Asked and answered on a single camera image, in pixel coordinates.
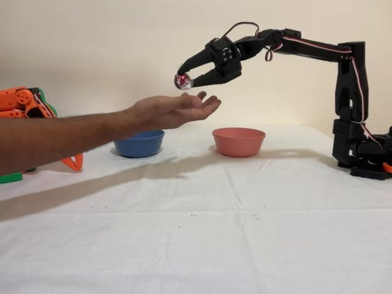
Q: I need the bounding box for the bare person's forearm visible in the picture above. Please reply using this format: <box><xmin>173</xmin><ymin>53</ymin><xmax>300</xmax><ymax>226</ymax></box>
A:
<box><xmin>0</xmin><ymin>105</ymin><xmax>137</xmax><ymax>177</ymax></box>

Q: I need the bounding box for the red candy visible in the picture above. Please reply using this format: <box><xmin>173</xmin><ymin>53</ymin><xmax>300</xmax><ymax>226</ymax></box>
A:
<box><xmin>173</xmin><ymin>72</ymin><xmax>194</xmax><ymax>91</ymax></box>

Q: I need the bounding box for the white tablecloth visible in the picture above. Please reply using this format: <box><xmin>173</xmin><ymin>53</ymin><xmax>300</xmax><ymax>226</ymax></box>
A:
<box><xmin>0</xmin><ymin>124</ymin><xmax>392</xmax><ymax>294</ymax></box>

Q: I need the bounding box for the orange arm servo cable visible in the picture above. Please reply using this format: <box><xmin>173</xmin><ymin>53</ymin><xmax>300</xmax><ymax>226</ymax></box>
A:
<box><xmin>32</xmin><ymin>93</ymin><xmax>51</xmax><ymax>113</ymax></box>

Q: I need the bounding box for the black arm servo cable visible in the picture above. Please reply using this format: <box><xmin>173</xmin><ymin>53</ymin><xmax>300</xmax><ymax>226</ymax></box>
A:
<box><xmin>265</xmin><ymin>35</ymin><xmax>385</xmax><ymax>151</ymax></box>

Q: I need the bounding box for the blue bowl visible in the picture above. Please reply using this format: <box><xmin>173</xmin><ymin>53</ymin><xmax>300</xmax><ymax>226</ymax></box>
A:
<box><xmin>113</xmin><ymin>129</ymin><xmax>165</xmax><ymax>158</ymax></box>

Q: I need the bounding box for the black gripper servo cable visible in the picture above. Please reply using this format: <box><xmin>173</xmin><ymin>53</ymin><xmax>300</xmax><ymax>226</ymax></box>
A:
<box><xmin>224</xmin><ymin>21</ymin><xmax>261</xmax><ymax>40</ymax></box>

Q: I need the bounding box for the bare person's hand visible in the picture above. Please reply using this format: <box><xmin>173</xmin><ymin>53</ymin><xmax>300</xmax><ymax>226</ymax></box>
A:
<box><xmin>130</xmin><ymin>91</ymin><xmax>222</xmax><ymax>135</ymax></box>

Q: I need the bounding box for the red bowl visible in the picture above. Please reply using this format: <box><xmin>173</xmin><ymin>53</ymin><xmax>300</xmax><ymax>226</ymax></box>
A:
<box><xmin>211</xmin><ymin>127</ymin><xmax>266</xmax><ymax>158</ymax></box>

